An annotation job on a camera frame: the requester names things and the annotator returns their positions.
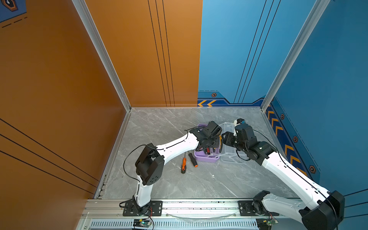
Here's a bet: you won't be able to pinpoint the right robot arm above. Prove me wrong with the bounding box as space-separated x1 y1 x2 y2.
221 123 345 230

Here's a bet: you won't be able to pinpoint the yellow handled pliers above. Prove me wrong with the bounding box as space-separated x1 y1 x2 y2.
210 135 223 154

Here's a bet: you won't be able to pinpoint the right aluminium corner post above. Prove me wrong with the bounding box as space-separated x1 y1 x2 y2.
260 0 330 112

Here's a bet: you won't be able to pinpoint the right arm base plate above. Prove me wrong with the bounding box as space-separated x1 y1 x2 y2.
238 200 280 217

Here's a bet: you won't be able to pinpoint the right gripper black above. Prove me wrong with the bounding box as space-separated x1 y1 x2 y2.
219 131 248 153

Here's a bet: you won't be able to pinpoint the right green circuit board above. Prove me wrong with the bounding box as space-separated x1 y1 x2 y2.
256 219 278 230

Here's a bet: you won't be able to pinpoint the orange black screwdriver large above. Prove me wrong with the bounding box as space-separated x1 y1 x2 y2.
181 153 186 174

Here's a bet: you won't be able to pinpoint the orange black screwdriver small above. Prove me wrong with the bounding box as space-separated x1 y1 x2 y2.
188 153 198 167

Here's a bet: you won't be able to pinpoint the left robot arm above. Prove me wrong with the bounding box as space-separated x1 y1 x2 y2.
133 121 222 214

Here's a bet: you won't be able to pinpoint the purple toolbox base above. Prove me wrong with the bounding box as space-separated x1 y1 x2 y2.
191 121 222 163

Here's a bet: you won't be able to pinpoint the green circuit board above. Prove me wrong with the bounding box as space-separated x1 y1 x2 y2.
256 219 278 230
133 218 153 229

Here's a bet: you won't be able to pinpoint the left green circuit board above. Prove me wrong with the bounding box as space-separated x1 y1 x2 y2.
133 218 153 229

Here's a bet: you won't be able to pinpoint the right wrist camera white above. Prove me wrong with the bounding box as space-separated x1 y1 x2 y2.
234 118 249 136

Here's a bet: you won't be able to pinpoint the clear toolbox lid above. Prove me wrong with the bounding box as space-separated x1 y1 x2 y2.
219 122 247 164

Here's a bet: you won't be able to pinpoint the aluminium corner post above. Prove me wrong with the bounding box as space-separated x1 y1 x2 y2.
260 0 330 112
72 0 132 113

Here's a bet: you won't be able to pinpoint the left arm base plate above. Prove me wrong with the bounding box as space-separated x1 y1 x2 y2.
119 199 163 217

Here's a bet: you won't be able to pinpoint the left aluminium corner post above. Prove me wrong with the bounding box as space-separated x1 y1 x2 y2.
72 0 132 113

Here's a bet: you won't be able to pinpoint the aluminium front rail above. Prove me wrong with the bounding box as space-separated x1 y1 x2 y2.
81 194 306 221

